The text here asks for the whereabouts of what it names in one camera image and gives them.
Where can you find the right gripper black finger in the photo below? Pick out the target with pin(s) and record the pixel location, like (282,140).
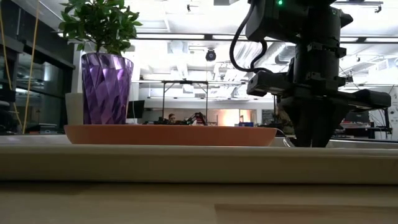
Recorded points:
(325,124)
(300,124)

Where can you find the silver metal fork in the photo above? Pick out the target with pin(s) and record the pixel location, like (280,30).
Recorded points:
(287,142)

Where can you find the orange plate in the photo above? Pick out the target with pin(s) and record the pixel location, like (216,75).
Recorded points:
(171,135)

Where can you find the purple faceted plastic cup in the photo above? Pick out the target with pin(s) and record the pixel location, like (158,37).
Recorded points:
(105,90)

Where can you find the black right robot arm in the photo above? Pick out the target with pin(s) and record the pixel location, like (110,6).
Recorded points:
(317,18)

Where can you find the person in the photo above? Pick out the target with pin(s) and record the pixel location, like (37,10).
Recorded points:
(171,118)

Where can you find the black monitor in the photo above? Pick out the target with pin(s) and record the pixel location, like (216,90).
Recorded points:
(136,109)

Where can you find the green plant in white pot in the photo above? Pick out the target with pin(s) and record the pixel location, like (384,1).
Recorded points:
(99,21)

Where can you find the black ceiling camera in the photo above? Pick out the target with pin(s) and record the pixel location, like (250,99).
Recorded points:
(211,55)

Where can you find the black metal frame stand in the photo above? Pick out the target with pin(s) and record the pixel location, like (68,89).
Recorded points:
(185,82)

